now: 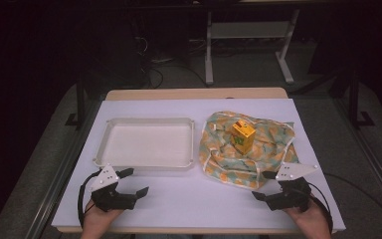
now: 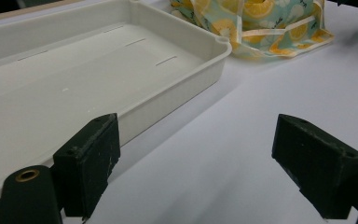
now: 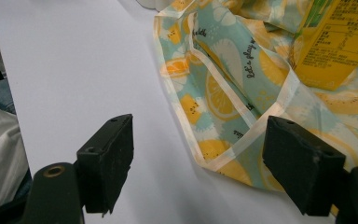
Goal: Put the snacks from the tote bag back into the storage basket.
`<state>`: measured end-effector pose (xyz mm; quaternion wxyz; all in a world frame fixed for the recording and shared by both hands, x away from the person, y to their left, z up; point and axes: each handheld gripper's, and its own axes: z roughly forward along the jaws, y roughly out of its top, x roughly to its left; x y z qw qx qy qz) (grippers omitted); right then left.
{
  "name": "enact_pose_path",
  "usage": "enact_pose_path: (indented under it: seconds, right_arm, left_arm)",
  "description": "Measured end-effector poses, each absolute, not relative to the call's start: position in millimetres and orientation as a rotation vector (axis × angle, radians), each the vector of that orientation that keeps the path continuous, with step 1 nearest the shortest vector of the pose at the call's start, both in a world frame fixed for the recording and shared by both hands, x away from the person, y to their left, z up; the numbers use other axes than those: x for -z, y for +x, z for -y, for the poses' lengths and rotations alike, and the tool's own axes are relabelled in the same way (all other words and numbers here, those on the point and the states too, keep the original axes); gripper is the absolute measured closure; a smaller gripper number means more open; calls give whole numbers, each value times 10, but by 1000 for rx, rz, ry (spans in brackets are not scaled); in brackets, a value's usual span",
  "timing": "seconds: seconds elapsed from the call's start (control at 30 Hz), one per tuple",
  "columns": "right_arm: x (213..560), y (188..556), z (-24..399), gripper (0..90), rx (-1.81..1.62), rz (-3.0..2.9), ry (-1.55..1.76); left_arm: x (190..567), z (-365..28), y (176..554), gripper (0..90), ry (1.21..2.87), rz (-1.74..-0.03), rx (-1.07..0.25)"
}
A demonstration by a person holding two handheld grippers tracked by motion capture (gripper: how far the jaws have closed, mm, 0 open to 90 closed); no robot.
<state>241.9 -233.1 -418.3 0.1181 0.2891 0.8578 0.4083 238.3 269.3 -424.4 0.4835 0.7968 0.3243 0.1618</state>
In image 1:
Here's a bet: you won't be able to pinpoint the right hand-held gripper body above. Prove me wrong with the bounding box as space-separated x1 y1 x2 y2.
266 161 320 213

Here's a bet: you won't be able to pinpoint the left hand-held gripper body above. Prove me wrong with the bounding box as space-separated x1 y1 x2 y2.
89 163 137 213

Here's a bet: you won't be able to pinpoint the orange green patterned cloth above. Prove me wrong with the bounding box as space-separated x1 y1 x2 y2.
198 110 301 191

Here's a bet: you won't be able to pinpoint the white plastic tray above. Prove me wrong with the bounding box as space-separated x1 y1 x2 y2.
93 117 196 171

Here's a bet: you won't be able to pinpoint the yellow juice carton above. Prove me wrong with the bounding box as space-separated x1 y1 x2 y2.
229 119 258 156

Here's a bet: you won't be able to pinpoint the person's left hand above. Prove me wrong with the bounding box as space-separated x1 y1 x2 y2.
83 198 124 231

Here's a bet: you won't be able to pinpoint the person's right hand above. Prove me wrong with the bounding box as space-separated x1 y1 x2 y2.
283 198 330 231

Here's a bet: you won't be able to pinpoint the white table cover sheet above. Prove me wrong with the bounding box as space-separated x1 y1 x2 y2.
51 98 347 233

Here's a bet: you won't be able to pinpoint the black metal stand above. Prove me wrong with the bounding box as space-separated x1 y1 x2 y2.
347 66 376 129
65 74 88 130

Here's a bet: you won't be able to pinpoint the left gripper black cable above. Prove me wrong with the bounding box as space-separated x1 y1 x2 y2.
77 169 102 230

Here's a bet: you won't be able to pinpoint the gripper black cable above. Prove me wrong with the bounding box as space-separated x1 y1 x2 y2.
306 181 334 234
77 169 102 230

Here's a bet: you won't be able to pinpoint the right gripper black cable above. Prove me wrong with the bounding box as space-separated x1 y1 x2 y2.
306 181 334 234

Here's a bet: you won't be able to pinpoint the aluminium frame rail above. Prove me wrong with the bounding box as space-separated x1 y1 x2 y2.
332 97 382 217
24 99 103 239

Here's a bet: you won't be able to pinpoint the thin black cable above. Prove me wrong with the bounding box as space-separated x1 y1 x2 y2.
322 172 382 222

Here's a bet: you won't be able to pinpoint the black floor cables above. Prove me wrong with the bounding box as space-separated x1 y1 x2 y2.
132 35 210 90

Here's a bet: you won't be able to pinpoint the white metal desk frame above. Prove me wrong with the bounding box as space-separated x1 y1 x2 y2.
204 8 301 86

